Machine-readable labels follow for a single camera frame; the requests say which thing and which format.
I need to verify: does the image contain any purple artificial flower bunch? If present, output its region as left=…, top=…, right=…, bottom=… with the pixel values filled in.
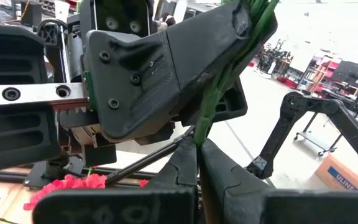
left=193, top=0, right=281, bottom=147

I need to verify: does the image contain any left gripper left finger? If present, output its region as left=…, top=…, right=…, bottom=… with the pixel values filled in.
left=32, top=135, right=199, bottom=224

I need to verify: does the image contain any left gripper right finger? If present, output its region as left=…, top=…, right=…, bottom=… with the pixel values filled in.
left=199, top=138, right=358, bottom=224

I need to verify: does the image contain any cardboard box blue label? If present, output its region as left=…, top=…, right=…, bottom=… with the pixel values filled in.
left=314, top=153, right=358, bottom=191

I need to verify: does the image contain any black wheeled cart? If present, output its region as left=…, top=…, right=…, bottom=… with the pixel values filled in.
left=293, top=111, right=339, bottom=157

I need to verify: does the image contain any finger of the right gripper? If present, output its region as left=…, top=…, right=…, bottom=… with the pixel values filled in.
left=81, top=1, right=280, bottom=141
left=174, top=77, right=249, bottom=125

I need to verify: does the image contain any large red flower bunch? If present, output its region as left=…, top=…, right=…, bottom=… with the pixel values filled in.
left=22, top=173, right=108, bottom=212

